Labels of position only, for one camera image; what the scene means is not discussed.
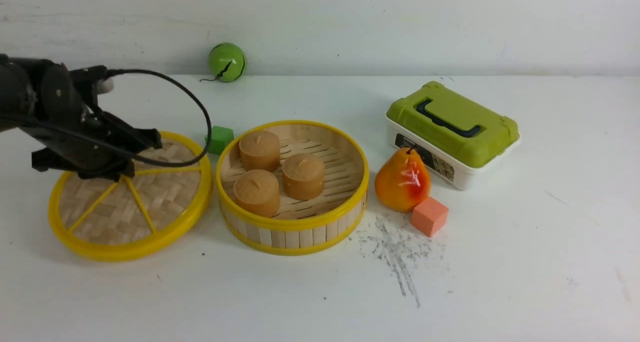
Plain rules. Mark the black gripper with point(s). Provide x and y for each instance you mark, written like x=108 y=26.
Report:
x=76 y=130

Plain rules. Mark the woven bamboo steamer lid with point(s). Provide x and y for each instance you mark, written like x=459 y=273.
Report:
x=130 y=219

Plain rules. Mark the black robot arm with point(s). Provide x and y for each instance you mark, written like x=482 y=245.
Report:
x=18 y=96

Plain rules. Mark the bamboo steamer basket yellow rim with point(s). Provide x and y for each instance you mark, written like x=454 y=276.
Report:
x=300 y=226

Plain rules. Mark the green foam cube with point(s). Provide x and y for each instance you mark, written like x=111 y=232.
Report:
x=218 y=139

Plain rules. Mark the brown steamed bun left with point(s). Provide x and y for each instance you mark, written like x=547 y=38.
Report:
x=260 y=150

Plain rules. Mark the brown steamed bun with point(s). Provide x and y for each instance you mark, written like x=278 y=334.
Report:
x=303 y=176
x=260 y=150
x=258 y=191

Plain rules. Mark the brown steamed bun front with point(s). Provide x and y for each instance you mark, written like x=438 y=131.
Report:
x=258 y=191

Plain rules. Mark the green round ball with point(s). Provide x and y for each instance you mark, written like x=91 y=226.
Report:
x=227 y=62

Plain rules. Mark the brown steamed bun right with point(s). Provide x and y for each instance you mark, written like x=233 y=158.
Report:
x=303 y=176

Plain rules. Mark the orange yellow pear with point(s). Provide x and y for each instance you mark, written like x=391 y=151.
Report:
x=403 y=182

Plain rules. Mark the orange foam cube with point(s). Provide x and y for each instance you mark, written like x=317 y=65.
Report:
x=429 y=216

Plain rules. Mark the green lidded white storage box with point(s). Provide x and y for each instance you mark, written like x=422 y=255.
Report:
x=458 y=139

